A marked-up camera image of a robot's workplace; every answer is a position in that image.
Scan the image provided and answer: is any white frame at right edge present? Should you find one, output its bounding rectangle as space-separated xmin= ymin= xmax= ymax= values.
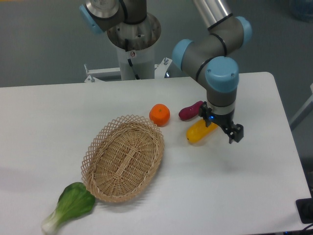
xmin=289 ymin=83 xmax=313 ymax=131

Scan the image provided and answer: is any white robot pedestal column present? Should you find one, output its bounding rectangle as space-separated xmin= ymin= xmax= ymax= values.
xmin=116 ymin=47 xmax=155 ymax=81

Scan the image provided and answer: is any yellow mango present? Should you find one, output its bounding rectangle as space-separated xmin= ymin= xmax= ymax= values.
xmin=186 ymin=119 xmax=218 ymax=143

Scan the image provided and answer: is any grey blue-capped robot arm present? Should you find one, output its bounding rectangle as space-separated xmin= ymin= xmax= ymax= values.
xmin=79 ymin=0 xmax=252 ymax=142

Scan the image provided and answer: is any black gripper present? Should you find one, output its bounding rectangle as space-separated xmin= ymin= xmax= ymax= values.
xmin=198 ymin=101 xmax=244 ymax=143

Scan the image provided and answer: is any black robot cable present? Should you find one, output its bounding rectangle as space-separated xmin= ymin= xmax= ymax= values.
xmin=124 ymin=38 xmax=141 ymax=80

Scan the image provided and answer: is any orange fruit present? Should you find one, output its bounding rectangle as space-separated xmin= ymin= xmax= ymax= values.
xmin=149 ymin=104 xmax=170 ymax=127

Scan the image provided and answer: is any purple sweet potato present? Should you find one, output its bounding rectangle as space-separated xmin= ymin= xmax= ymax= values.
xmin=179 ymin=101 xmax=203 ymax=121

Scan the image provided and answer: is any green bok choy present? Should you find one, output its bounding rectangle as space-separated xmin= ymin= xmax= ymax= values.
xmin=41 ymin=182 xmax=95 ymax=235

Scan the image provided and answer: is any black device at table edge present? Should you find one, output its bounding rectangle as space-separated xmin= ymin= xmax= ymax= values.
xmin=296 ymin=198 xmax=313 ymax=224

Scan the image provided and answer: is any woven wicker basket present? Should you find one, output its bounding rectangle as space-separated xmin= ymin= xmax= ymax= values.
xmin=81 ymin=115 xmax=165 ymax=203

